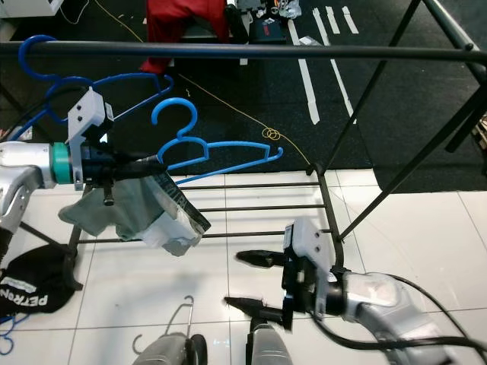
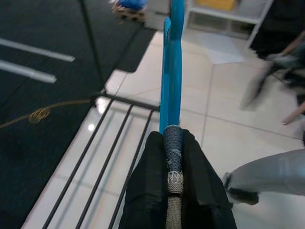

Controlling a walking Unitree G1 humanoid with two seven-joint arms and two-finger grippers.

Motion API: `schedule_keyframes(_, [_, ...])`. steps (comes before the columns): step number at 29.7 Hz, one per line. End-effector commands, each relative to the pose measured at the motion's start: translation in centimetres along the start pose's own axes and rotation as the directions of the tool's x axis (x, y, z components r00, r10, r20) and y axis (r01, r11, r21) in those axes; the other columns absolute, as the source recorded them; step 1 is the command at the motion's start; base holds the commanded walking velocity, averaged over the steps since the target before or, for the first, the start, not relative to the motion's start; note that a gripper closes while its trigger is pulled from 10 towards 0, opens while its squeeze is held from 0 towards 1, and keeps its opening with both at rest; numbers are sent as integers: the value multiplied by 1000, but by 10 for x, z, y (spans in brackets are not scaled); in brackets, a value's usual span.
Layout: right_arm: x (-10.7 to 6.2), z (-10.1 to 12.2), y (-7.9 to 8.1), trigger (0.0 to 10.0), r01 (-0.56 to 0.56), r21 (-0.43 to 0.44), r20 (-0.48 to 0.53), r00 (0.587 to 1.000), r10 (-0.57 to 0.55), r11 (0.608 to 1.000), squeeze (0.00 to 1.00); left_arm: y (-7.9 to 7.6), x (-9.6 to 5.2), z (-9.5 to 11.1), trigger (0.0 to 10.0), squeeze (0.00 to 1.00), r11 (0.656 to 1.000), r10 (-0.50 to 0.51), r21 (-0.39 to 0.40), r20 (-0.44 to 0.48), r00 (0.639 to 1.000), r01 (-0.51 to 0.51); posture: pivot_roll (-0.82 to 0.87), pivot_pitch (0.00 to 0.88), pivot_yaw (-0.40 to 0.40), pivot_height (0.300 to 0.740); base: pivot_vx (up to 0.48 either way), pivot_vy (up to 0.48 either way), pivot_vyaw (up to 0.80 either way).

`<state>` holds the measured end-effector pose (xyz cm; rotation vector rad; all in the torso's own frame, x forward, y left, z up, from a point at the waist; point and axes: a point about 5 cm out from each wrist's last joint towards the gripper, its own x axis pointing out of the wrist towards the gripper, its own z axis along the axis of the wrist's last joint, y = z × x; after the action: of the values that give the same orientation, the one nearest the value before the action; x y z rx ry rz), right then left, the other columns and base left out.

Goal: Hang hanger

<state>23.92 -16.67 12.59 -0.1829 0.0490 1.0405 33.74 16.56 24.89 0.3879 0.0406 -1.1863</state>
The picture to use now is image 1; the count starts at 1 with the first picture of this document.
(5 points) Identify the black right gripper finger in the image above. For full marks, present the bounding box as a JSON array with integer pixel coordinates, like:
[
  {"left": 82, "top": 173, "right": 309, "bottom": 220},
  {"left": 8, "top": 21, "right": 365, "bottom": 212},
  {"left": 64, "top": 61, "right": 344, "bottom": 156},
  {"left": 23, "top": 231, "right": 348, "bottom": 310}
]
[
  {"left": 234, "top": 249, "right": 291, "bottom": 271},
  {"left": 222, "top": 296, "right": 294, "bottom": 331}
]

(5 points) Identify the grey green garment white lining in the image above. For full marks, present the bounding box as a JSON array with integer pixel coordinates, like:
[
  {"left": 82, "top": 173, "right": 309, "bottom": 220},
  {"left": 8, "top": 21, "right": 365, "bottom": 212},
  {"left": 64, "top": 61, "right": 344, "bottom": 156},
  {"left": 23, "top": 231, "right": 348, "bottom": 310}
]
[{"left": 56, "top": 168, "right": 211, "bottom": 258}]

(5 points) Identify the grey wire hanger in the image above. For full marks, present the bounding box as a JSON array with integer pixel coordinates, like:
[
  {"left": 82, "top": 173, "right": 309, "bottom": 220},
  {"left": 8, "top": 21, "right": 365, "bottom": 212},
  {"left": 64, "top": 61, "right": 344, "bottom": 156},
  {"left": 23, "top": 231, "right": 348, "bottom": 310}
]
[{"left": 130, "top": 294, "right": 196, "bottom": 357}]

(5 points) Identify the blue plastic hanger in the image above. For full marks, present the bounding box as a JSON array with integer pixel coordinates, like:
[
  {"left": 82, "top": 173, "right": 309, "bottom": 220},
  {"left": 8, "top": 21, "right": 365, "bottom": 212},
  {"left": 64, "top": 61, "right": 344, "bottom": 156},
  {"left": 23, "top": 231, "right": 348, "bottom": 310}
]
[
  {"left": 0, "top": 34, "right": 175, "bottom": 147},
  {"left": 0, "top": 313, "right": 23, "bottom": 357},
  {"left": 151, "top": 97, "right": 285, "bottom": 184}
]

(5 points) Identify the robot right leg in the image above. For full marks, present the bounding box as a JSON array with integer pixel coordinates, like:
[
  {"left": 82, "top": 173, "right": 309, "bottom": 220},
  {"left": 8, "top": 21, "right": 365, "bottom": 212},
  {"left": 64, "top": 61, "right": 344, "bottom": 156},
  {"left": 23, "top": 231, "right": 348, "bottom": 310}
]
[{"left": 247, "top": 317, "right": 306, "bottom": 365}]

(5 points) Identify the robot leg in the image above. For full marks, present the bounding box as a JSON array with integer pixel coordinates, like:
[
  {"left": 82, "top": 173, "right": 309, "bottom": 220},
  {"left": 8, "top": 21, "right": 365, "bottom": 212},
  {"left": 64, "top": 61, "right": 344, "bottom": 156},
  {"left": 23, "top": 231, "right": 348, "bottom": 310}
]
[
  {"left": 140, "top": 332, "right": 208, "bottom": 365},
  {"left": 247, "top": 317, "right": 306, "bottom": 365}
]

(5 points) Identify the robot left leg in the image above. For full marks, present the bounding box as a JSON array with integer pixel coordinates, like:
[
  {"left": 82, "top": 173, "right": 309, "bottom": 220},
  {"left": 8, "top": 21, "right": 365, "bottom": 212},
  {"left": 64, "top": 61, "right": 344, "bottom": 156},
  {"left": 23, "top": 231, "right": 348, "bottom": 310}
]
[{"left": 140, "top": 332, "right": 208, "bottom": 365}]

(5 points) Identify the black Petronas bag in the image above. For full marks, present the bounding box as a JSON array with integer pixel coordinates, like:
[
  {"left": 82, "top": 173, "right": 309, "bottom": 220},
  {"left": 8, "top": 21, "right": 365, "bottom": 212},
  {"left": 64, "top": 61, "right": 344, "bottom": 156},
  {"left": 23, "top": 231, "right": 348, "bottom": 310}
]
[{"left": 0, "top": 244, "right": 84, "bottom": 315}]

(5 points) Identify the red garment yellow emblem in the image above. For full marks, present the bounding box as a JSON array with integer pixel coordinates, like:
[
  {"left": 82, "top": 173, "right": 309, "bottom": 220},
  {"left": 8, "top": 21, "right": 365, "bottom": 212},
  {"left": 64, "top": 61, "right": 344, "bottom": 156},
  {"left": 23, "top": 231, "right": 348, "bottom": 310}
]
[{"left": 144, "top": 0, "right": 231, "bottom": 74}]

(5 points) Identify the black metal clothes rack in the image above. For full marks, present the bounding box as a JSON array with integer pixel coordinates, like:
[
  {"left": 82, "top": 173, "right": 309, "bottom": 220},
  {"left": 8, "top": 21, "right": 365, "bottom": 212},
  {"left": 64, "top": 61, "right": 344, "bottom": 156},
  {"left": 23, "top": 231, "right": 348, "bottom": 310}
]
[{"left": 0, "top": 0, "right": 487, "bottom": 268}]

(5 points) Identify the white shelf unit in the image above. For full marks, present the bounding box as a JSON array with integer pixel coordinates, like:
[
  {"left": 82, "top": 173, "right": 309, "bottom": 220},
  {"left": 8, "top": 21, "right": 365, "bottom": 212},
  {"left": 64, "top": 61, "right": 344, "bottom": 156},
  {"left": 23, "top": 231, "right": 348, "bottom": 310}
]
[{"left": 0, "top": 0, "right": 66, "bottom": 21}]

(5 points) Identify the dark blue box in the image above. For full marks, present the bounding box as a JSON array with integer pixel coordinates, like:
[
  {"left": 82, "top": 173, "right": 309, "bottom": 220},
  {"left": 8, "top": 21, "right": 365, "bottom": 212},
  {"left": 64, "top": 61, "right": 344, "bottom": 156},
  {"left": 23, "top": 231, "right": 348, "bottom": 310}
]
[{"left": 249, "top": 16, "right": 287, "bottom": 43}]

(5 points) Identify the crumpled clear plastic wrap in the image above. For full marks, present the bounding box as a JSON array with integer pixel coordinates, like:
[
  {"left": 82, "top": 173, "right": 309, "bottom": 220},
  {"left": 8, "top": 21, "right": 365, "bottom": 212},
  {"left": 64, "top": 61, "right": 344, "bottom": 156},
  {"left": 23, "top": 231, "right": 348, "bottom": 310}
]
[{"left": 277, "top": 0, "right": 302, "bottom": 18}]

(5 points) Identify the short white strip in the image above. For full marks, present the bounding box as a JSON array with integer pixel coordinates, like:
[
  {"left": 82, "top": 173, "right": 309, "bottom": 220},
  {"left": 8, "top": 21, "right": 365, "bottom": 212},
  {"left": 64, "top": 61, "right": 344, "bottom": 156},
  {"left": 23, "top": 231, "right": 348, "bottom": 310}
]
[
  {"left": 340, "top": 5, "right": 359, "bottom": 33},
  {"left": 324, "top": 5, "right": 342, "bottom": 36}
]

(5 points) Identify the wooden pallet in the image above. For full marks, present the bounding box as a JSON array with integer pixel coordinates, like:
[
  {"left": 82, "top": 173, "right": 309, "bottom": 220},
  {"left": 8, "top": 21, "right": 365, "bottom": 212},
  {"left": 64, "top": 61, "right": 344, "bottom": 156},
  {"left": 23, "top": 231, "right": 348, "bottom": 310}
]
[{"left": 475, "top": 113, "right": 487, "bottom": 154}]

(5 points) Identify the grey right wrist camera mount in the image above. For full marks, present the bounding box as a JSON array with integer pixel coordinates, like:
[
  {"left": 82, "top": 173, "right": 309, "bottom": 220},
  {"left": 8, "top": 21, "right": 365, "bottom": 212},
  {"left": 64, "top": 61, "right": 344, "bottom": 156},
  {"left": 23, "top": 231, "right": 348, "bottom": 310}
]
[{"left": 282, "top": 216, "right": 338, "bottom": 317}]

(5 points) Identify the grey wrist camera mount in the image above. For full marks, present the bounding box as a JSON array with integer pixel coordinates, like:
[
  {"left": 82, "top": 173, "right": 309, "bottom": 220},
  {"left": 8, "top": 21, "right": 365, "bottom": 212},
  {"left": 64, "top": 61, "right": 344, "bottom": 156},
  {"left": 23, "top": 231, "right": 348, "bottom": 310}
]
[
  {"left": 66, "top": 87, "right": 116, "bottom": 190},
  {"left": 282, "top": 216, "right": 338, "bottom": 317}
]

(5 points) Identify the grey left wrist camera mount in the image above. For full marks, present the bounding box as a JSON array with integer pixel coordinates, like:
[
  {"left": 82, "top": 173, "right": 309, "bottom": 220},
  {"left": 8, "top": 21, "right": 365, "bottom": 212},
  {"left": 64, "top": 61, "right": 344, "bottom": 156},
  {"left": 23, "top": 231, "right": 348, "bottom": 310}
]
[{"left": 66, "top": 87, "right": 116, "bottom": 190}]

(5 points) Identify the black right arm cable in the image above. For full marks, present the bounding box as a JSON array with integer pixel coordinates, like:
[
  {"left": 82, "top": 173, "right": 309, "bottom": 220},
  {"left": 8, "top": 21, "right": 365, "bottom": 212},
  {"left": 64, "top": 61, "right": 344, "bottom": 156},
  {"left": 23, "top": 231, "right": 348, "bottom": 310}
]
[{"left": 310, "top": 272, "right": 487, "bottom": 356}]

